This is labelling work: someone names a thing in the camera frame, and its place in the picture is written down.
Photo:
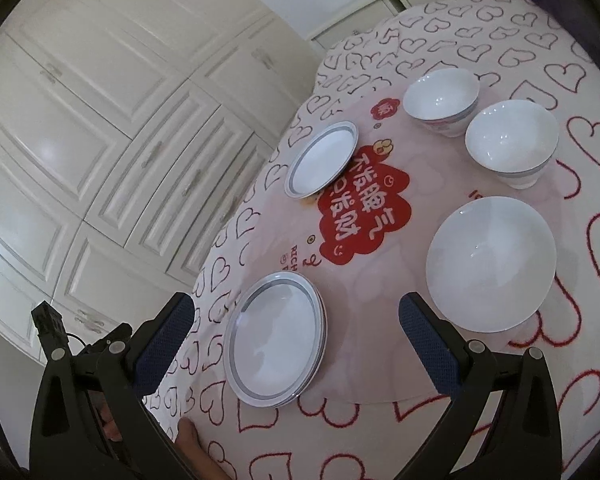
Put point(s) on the pink round printed mat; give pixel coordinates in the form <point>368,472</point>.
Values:
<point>363,242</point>

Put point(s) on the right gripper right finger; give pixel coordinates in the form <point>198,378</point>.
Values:
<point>502,421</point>

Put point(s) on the small blue-rimmed plate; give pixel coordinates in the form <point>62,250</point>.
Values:
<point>321,160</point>

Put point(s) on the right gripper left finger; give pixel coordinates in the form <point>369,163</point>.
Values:
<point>67,440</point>

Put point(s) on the blue-rimmed white plate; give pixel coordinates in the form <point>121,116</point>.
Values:
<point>275,340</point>

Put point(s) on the large white bowl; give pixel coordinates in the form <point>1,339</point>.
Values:
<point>490,265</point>

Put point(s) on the white panelled wardrobe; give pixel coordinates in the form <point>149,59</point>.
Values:
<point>129,132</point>

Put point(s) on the person's left hand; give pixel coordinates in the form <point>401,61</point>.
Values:
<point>187,441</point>

